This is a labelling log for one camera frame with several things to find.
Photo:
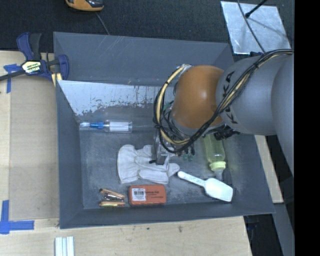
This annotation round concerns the white plastic scoop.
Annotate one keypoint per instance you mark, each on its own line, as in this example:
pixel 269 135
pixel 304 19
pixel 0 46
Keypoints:
pixel 217 190

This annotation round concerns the orange box with barcode label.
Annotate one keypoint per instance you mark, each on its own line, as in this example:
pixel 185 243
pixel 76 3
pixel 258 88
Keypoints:
pixel 152 195

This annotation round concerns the white cloth glove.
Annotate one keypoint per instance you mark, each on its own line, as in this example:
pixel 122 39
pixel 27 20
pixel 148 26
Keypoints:
pixel 135 165

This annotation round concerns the grey metal bin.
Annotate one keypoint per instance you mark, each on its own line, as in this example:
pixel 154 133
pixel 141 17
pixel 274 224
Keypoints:
pixel 100 155

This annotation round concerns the clear tube with blue cap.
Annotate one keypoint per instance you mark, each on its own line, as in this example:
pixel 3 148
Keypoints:
pixel 117 126

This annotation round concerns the clear bottle with yellow cap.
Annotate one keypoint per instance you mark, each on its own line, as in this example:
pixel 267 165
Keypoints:
pixel 214 150

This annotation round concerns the black cylinder on white bracket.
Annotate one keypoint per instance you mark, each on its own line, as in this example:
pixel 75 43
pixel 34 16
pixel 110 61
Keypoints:
pixel 223 133

